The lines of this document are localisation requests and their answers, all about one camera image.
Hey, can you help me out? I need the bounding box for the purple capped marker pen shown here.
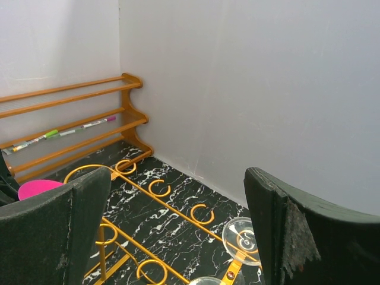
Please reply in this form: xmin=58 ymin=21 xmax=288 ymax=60
xmin=59 ymin=115 xmax=117 ymax=137

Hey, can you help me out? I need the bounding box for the short clear wine glass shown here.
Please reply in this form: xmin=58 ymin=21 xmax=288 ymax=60
xmin=188 ymin=276 xmax=223 ymax=285

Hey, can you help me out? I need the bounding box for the orange wooden shelf rack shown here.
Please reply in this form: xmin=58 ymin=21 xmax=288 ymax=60
xmin=1 ymin=73 xmax=154 ymax=182

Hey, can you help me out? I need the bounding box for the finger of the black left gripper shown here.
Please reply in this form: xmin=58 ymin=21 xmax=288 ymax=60
xmin=0 ymin=154 xmax=20 ymax=205

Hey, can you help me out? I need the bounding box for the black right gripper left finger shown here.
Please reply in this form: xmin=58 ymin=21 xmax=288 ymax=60
xmin=1 ymin=167 xmax=111 ymax=284

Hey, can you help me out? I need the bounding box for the gold wire wine glass rack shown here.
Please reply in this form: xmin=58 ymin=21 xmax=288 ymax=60
xmin=64 ymin=160 xmax=262 ymax=284

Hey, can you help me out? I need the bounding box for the tall clear wine glass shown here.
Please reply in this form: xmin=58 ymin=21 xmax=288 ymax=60
xmin=222 ymin=217 xmax=261 ymax=266

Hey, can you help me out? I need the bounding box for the green capped marker pen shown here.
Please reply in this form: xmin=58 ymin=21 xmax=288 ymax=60
xmin=12 ymin=129 xmax=59 ymax=153

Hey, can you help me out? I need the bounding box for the pink plastic wine glass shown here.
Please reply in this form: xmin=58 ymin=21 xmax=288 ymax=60
xmin=18 ymin=179 xmax=63 ymax=201

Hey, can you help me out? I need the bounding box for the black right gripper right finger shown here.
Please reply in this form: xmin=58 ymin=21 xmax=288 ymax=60
xmin=244 ymin=167 xmax=379 ymax=284

